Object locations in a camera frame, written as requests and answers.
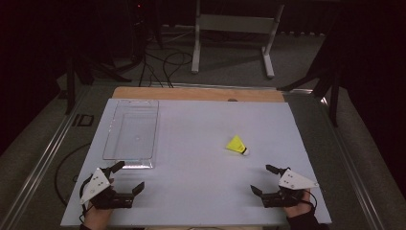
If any clear plastic container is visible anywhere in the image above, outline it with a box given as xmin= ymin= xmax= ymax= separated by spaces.
xmin=101 ymin=99 xmax=160 ymax=170

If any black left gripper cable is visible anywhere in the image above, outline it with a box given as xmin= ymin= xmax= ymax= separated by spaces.
xmin=79 ymin=175 xmax=94 ymax=223

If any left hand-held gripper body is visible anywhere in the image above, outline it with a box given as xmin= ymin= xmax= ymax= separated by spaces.
xmin=79 ymin=167 xmax=135 ymax=211

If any bundle of black floor cables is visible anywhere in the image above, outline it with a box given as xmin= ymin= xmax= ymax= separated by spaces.
xmin=137 ymin=47 xmax=194 ymax=89

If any person's right hand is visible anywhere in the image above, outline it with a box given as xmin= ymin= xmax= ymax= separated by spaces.
xmin=283 ymin=190 xmax=316 ymax=219

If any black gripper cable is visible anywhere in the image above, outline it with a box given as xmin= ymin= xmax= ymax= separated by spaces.
xmin=79 ymin=175 xmax=94 ymax=223
xmin=305 ymin=189 xmax=319 ymax=213

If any person's left hand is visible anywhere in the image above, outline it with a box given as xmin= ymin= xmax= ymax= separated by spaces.
xmin=82 ymin=204 xmax=114 ymax=230

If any white metal stand frame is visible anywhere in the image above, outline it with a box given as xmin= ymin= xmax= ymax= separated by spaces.
xmin=191 ymin=0 xmax=286 ymax=80

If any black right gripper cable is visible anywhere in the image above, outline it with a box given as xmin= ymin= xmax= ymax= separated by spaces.
xmin=305 ymin=189 xmax=319 ymax=213

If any metal floor rail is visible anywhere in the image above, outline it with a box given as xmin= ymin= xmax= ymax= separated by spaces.
xmin=314 ymin=92 xmax=387 ymax=230
xmin=0 ymin=85 xmax=92 ymax=230

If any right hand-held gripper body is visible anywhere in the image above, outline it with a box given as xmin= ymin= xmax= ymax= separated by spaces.
xmin=259 ymin=168 xmax=320 ymax=209

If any wooden board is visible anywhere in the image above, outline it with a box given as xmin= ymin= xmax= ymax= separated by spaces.
xmin=111 ymin=86 xmax=285 ymax=104

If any yellow shuttlecock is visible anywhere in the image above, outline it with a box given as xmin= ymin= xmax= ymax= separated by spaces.
xmin=225 ymin=134 xmax=251 ymax=157

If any black floor cable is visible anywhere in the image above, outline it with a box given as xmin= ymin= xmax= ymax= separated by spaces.
xmin=54 ymin=142 xmax=93 ymax=207

